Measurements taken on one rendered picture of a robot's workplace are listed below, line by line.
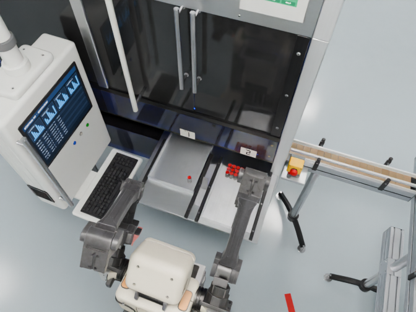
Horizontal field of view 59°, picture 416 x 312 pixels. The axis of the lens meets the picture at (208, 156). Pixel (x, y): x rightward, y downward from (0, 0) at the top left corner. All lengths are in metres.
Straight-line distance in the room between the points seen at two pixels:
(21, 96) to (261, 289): 1.94
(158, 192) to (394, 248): 1.40
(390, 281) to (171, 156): 1.40
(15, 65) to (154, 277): 0.94
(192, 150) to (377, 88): 2.32
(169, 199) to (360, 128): 2.12
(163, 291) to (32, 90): 0.91
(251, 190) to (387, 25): 3.70
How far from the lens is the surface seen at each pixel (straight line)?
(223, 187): 1.96
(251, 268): 2.73
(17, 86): 1.58
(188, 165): 2.02
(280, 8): 1.27
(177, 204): 1.92
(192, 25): 1.35
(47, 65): 1.65
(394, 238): 2.47
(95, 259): 1.16
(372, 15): 4.76
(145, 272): 1.31
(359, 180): 2.12
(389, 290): 2.36
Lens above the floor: 2.62
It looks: 58 degrees down
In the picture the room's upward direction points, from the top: 1 degrees clockwise
